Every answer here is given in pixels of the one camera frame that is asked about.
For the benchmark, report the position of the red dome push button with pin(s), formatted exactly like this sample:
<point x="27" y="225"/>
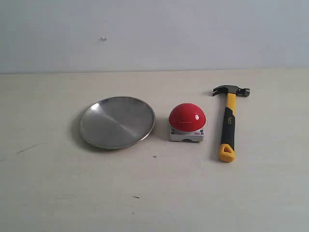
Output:
<point x="187" y="122"/>

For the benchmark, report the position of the yellow black claw hammer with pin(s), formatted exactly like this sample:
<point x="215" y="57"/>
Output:
<point x="227" y="150"/>

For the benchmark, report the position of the round stainless steel plate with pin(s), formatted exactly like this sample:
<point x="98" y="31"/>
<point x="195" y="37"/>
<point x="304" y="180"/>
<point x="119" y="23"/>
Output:
<point x="116" y="122"/>

